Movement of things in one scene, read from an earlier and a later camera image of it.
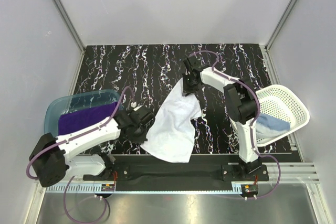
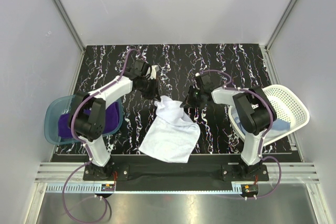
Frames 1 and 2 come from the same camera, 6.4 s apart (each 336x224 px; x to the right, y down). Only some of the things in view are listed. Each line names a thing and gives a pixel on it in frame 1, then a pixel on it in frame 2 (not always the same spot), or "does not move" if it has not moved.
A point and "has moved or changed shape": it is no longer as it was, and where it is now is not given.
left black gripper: (140, 139) -> (153, 95)
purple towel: (71, 120) does not move
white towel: (171, 135) has moved or changed shape
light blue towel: (268, 126) does not move
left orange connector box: (107, 187) does not move
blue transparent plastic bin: (58, 105) does not move
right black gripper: (186, 89) -> (189, 102)
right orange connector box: (249, 189) does not move
